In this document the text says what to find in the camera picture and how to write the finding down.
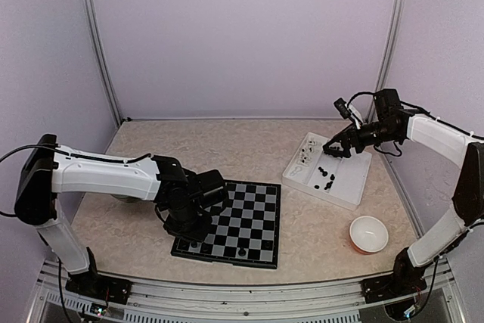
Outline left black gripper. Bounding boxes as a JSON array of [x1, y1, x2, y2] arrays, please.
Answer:
[[163, 203, 213, 244]]

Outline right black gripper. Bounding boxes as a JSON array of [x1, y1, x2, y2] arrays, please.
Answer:
[[324, 120, 402, 157]]

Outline black grey chessboard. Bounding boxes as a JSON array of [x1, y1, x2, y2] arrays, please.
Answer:
[[171, 180, 281, 269]]

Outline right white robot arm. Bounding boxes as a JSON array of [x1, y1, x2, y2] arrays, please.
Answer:
[[323, 89, 483, 296]]

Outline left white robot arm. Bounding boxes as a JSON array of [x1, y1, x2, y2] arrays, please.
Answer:
[[2, 134, 228, 297]]

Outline black chess pieces pile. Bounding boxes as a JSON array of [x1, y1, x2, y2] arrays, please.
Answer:
[[313, 166, 336, 191]]

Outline white chess pieces pile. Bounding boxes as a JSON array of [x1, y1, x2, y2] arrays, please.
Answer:
[[296, 137, 322, 166]]

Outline white plastic piece tray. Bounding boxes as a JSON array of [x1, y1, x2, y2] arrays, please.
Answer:
[[282, 132, 372, 211]]

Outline green glass bowl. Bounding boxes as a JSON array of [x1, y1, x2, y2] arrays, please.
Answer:
[[112, 194, 138, 203]]

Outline white orange bowl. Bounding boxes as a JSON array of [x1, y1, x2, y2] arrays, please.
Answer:
[[349, 216, 389, 255]]

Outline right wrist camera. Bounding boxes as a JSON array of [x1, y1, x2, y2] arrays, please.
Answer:
[[334, 98, 363, 129]]

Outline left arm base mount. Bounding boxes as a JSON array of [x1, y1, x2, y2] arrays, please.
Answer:
[[66, 275, 132, 305]]

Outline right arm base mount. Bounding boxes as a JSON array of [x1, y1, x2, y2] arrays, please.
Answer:
[[360, 275, 427, 304]]

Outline aluminium front rail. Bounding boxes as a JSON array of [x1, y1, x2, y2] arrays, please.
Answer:
[[26, 261, 466, 322]]

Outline right aluminium frame post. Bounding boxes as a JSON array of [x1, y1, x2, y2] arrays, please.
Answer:
[[375, 0, 405, 91]]

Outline aluminium frame post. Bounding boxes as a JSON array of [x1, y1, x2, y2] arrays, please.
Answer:
[[82, 0, 123, 128], [375, 0, 405, 91]]

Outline left aluminium frame post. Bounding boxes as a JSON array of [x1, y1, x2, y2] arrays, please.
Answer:
[[82, 0, 123, 128]]

